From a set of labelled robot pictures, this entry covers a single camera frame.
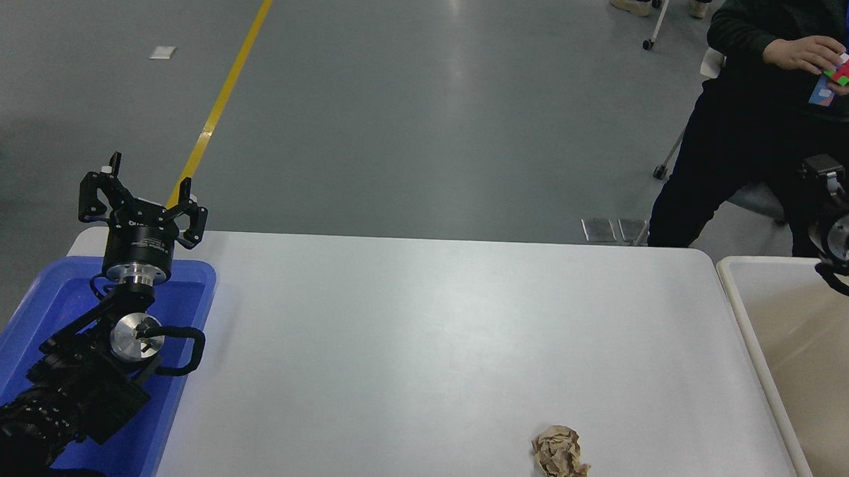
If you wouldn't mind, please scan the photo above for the square metal floor plate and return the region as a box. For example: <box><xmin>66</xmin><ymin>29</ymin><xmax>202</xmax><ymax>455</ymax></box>
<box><xmin>616</xmin><ymin>218</ymin><xmax>649</xmax><ymax>247</ymax></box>
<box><xmin>580</xmin><ymin>218</ymin><xmax>618</xmax><ymax>245</ymax></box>

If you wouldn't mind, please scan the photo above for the white-framed chair with casters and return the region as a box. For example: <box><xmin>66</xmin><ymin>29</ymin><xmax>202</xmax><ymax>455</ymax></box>
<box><xmin>649</xmin><ymin>46</ymin><xmax>796</xmax><ymax>227</ymax></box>

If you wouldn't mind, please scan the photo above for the multicoloured puzzle cube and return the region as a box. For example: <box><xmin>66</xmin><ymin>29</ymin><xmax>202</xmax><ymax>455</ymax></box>
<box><xmin>822</xmin><ymin>52</ymin><xmax>849</xmax><ymax>88</ymax></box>

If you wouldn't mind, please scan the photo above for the crumpled tan paper ball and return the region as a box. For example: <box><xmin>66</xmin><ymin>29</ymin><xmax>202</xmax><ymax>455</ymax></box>
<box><xmin>530</xmin><ymin>424</ymin><xmax>594</xmax><ymax>477</ymax></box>

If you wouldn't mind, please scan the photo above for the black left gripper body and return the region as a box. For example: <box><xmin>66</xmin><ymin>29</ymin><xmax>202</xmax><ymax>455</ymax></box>
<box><xmin>101</xmin><ymin>200</ymin><xmax>183</xmax><ymax>280</ymax></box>

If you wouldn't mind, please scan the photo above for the yellow floor line tape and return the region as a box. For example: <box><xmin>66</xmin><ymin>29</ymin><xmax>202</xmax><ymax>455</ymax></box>
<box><xmin>163</xmin><ymin>0</ymin><xmax>284</xmax><ymax>215</ymax></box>

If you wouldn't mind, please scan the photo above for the person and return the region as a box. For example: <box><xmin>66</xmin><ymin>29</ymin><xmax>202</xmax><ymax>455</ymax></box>
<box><xmin>646</xmin><ymin>0</ymin><xmax>849</xmax><ymax>260</ymax></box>

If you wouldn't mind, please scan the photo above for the white rolling chair leg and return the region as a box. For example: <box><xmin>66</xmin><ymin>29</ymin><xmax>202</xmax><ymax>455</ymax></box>
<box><xmin>642</xmin><ymin>0</ymin><xmax>674</xmax><ymax>52</ymax></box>

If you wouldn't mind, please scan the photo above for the large pale bin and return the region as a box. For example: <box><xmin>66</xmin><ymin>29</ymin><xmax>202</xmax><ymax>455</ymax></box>
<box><xmin>706</xmin><ymin>253</ymin><xmax>849</xmax><ymax>477</ymax></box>

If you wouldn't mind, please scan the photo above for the person's right hand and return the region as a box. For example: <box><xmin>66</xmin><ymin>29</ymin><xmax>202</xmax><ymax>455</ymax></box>
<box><xmin>763</xmin><ymin>32</ymin><xmax>848</xmax><ymax>76</ymax></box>

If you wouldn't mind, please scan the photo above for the blue plastic tray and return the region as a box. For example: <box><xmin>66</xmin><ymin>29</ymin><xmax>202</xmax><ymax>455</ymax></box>
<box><xmin>0</xmin><ymin>251</ymin><xmax>218</xmax><ymax>477</ymax></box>

